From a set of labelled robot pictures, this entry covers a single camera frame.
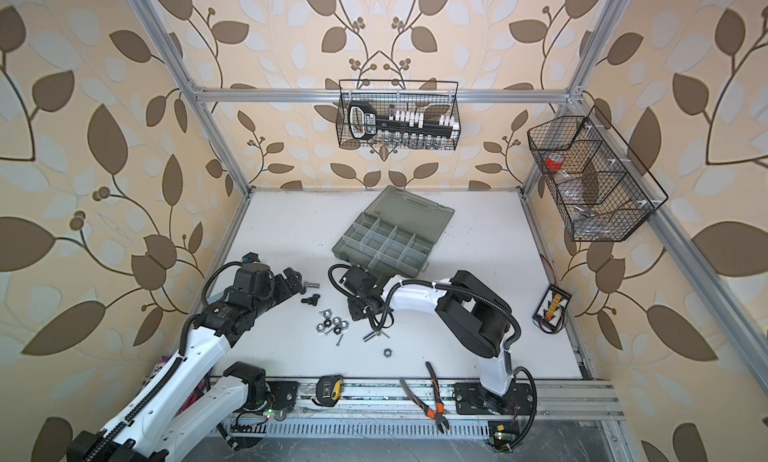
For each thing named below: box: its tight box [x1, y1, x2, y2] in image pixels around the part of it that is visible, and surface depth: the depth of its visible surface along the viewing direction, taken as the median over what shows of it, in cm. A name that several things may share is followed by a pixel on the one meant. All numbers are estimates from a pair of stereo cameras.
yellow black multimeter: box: [532, 284, 572, 334], surface depth 90 cm
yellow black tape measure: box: [312, 375, 343, 407], surface depth 75 cm
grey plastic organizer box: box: [331, 185, 455, 277], surface depth 105 cm
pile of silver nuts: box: [316, 308, 349, 336], surface depth 88 cm
